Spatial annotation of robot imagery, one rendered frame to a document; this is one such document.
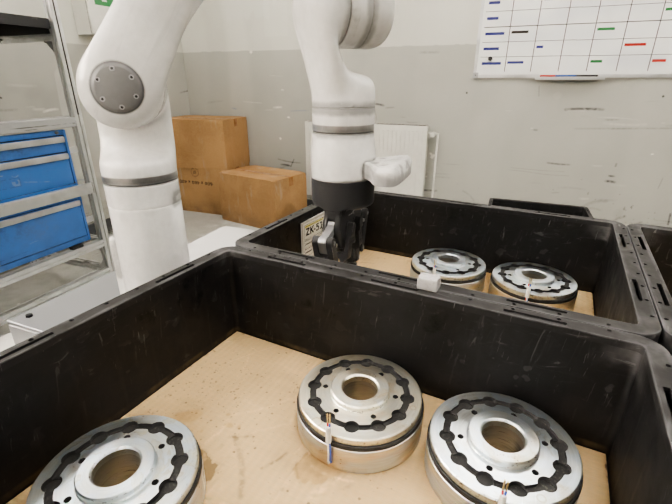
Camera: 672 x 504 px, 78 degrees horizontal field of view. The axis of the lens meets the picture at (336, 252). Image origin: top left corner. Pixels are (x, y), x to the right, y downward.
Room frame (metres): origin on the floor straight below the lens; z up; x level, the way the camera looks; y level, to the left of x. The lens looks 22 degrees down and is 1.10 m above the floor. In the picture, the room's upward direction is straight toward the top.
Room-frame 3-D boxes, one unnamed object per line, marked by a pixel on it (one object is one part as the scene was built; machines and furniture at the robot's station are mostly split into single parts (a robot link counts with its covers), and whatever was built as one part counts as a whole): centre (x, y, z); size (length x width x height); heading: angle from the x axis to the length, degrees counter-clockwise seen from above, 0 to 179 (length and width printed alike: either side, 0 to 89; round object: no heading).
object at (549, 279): (0.49, -0.26, 0.86); 0.05 x 0.05 x 0.01
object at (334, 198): (0.49, -0.01, 0.95); 0.08 x 0.08 x 0.09
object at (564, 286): (0.49, -0.26, 0.86); 0.10 x 0.10 x 0.01
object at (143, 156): (0.55, 0.26, 1.05); 0.09 x 0.09 x 0.17; 17
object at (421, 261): (0.54, -0.16, 0.86); 0.10 x 0.10 x 0.01
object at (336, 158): (0.48, -0.03, 1.02); 0.11 x 0.09 x 0.06; 68
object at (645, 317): (0.47, -0.13, 0.92); 0.40 x 0.30 x 0.02; 62
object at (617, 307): (0.47, -0.13, 0.87); 0.40 x 0.30 x 0.11; 62
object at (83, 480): (0.20, 0.14, 0.86); 0.05 x 0.05 x 0.01
